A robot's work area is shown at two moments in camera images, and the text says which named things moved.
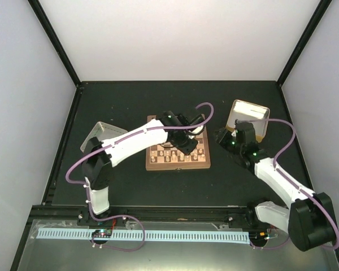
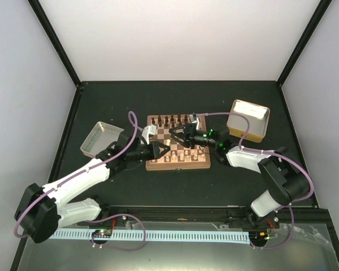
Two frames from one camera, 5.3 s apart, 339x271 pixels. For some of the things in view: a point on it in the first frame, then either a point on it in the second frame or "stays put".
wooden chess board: x=167 y=158 stays put
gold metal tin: x=256 y=114 stays put
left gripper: x=186 y=149 → x=155 y=153
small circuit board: x=102 y=233 stays put
